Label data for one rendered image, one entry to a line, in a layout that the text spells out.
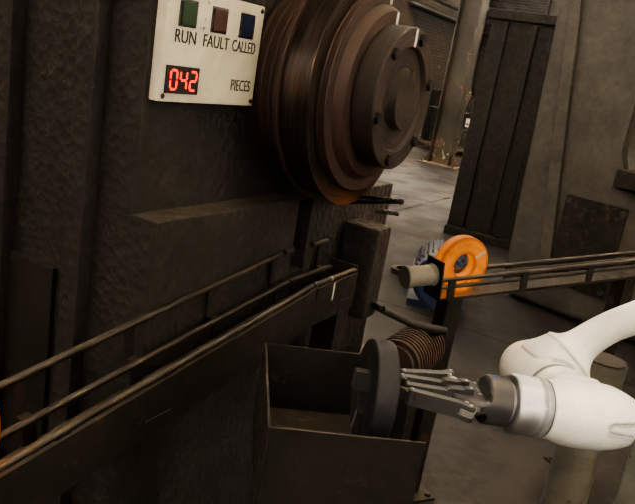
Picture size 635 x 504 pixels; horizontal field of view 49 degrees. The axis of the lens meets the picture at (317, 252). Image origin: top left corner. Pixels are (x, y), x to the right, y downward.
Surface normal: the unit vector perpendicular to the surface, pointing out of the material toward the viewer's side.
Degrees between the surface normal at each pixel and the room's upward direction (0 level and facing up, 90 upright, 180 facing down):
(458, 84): 90
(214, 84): 90
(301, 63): 80
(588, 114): 90
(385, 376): 47
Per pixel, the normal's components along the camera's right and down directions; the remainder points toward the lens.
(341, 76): -0.03, 0.11
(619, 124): -0.68, 0.08
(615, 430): 0.26, 0.22
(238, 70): 0.86, 0.27
